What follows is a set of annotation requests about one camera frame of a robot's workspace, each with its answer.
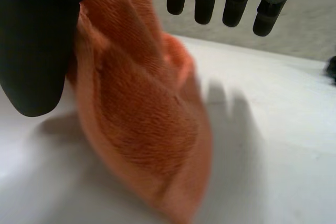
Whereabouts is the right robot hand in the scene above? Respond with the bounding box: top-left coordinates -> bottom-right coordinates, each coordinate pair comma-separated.
0,0 -> 308,118

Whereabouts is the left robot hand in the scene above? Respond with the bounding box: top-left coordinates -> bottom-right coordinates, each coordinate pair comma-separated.
322,55 -> 336,86

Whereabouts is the coral towel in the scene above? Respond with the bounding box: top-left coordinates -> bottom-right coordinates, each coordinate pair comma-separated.
65,0 -> 214,224

